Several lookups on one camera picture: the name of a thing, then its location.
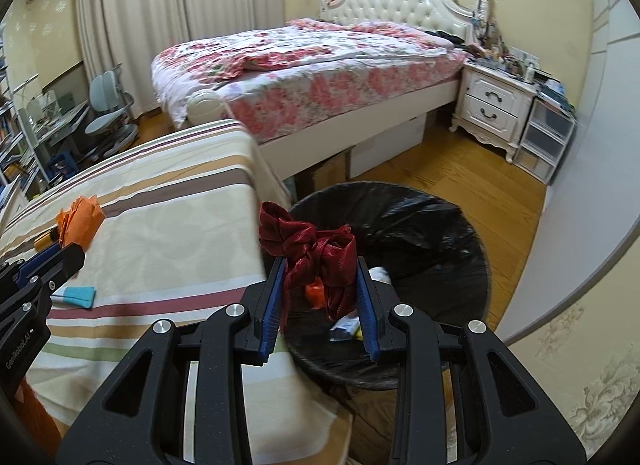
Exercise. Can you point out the white nightstand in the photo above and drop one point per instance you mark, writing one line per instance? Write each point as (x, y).
(493, 107)

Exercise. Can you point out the pink floral quilt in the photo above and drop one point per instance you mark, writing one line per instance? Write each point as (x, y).
(281, 80)

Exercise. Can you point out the clear plastic drawer unit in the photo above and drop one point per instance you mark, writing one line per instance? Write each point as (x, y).
(544, 140)

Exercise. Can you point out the white bookshelf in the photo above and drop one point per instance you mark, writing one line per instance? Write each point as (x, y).
(17, 162)

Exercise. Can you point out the black lined trash bin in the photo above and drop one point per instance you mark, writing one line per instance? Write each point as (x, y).
(435, 260)

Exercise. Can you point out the crumpled white paper ball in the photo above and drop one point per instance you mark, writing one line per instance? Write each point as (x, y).
(379, 274)

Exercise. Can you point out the white box under bed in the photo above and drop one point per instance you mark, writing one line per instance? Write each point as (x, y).
(386, 145)

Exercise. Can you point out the light blue packet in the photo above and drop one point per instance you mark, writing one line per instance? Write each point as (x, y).
(74, 296)

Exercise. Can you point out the white desk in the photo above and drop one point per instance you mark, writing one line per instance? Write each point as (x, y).
(43, 128)

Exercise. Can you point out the grey desk chair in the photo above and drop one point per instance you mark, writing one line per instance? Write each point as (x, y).
(113, 124)

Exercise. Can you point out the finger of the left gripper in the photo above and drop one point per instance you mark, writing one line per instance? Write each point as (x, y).
(65, 265)
(37, 265)

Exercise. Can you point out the cardboard box under bed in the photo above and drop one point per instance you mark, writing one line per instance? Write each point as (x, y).
(333, 170)

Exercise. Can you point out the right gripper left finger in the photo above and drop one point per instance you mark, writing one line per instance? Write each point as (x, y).
(137, 414)

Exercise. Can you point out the white blue tube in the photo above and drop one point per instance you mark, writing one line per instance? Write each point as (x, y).
(346, 329)

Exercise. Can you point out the orange paper wrap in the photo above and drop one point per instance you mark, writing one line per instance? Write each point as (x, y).
(79, 223)

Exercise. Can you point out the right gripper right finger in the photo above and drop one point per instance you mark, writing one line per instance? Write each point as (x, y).
(502, 415)

